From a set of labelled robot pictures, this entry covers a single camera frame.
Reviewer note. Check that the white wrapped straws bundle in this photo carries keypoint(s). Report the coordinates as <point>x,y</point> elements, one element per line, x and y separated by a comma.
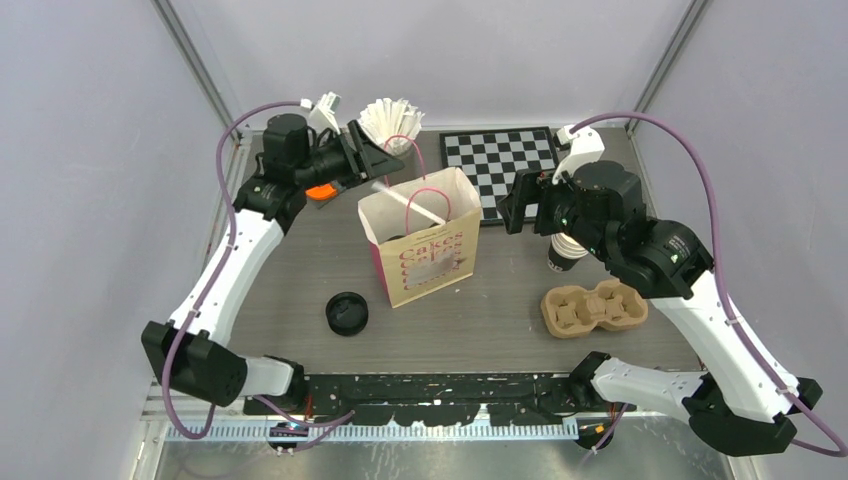
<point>391,124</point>

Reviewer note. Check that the orange plastic piece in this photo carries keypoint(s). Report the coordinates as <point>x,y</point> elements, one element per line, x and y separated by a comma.
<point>322,193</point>

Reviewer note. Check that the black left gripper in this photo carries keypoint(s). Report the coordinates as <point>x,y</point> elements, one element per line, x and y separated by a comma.
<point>367,160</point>

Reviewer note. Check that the black white chessboard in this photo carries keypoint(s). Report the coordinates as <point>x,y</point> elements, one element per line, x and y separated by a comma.
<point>490,159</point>

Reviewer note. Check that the brown pulp cup carrier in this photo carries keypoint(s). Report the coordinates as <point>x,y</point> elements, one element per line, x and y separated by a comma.
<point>573,311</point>

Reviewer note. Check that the stack of paper cups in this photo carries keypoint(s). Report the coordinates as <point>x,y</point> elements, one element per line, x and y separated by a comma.
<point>564,253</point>

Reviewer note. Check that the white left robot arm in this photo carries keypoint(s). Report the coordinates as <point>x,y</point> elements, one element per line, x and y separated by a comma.
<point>189,353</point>

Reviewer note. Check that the paper gift bag pink handles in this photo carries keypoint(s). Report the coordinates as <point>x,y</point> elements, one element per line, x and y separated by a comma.
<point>412,255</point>

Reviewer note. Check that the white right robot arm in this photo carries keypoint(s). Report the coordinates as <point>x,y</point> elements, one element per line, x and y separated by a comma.
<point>742,403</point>

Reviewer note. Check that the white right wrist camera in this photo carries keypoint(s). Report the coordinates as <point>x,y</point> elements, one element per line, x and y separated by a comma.
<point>580,148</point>

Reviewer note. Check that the aluminium frame rail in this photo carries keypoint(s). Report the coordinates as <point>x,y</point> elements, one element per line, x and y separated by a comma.
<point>231,424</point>

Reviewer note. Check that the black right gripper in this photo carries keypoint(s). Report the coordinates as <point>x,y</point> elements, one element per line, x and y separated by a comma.
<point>532,186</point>

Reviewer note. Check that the white single straw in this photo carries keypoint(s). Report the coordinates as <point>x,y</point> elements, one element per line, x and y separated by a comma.
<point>410,204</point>

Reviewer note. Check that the stack of black lids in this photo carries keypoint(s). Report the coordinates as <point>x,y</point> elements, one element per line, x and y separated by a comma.
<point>347,313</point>

